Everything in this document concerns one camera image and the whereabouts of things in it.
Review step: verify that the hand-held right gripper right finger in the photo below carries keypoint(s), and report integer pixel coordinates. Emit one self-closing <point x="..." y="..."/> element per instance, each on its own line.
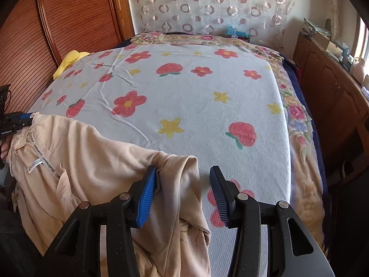
<point x="219" y="196"/>

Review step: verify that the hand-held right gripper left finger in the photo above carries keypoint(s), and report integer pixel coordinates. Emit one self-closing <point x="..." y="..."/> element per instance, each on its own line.
<point x="147" y="196"/>

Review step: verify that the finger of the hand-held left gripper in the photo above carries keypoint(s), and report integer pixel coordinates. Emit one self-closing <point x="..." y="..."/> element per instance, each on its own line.
<point x="17" y="124"/>
<point x="24" y="116"/>

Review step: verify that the beige printed t-shirt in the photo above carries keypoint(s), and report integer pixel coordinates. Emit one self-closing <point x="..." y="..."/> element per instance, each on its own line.
<point x="86" y="164"/>

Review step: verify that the person's left hand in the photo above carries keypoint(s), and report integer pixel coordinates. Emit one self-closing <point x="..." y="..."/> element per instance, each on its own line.
<point x="5" y="150"/>

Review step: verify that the yellow plush toy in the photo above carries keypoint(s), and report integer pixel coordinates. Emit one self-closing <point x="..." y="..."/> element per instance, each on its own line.
<point x="69" y="63"/>

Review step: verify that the floral blanket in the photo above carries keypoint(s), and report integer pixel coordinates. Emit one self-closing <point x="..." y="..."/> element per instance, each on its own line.
<point x="299" y="161"/>

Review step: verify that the white flower-print bedsheet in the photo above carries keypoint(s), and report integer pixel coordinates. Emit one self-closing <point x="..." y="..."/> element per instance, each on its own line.
<point x="187" y="98"/>

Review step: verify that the wooden slatted wardrobe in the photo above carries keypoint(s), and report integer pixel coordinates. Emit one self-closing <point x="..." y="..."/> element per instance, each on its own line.
<point x="72" y="20"/>

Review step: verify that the dark blue bed cover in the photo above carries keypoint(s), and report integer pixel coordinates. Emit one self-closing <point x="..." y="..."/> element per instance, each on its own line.
<point x="292" y="78"/>

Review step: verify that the long wooden cabinet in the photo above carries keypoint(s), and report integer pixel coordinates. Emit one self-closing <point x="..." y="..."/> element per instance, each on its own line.
<point x="325" y="86"/>

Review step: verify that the small white box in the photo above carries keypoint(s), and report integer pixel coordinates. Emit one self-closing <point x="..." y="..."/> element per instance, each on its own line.
<point x="334" y="50"/>

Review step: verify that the brown cardboard box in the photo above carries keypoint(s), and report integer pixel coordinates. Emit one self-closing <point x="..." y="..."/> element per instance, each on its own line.
<point x="321" y="40"/>

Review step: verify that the sheer circle-pattern curtain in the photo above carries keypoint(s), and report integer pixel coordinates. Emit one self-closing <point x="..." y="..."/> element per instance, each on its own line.
<point x="201" y="5"/>

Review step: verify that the stack of papers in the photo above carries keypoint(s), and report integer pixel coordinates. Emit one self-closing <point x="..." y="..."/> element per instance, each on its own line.
<point x="315" y="26"/>

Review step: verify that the dark woven fan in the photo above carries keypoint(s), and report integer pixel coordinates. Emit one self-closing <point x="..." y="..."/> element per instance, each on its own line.
<point x="328" y="25"/>

